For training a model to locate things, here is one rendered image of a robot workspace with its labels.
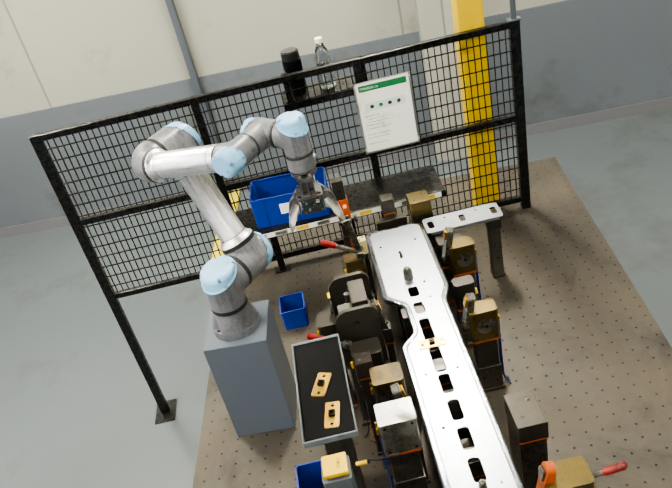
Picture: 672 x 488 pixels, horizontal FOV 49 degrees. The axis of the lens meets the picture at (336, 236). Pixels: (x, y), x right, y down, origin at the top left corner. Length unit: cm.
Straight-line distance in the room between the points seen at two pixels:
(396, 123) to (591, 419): 134
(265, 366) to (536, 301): 107
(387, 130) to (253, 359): 114
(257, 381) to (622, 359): 120
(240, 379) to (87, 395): 187
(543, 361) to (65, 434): 242
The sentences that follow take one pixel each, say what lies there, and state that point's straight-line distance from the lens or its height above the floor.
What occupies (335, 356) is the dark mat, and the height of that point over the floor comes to 116.
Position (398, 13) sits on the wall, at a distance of 491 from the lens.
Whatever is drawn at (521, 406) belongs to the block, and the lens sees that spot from 204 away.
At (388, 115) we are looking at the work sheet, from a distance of 296.
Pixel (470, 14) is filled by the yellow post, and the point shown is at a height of 160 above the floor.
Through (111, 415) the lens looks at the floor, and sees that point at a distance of 397.
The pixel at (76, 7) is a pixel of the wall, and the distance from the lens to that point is 506.
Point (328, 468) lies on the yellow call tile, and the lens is 181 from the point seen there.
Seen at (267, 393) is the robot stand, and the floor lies 88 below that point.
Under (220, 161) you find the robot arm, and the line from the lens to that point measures 186.
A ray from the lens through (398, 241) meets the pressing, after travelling 271.
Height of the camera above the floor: 255
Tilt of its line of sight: 34 degrees down
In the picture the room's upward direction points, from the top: 14 degrees counter-clockwise
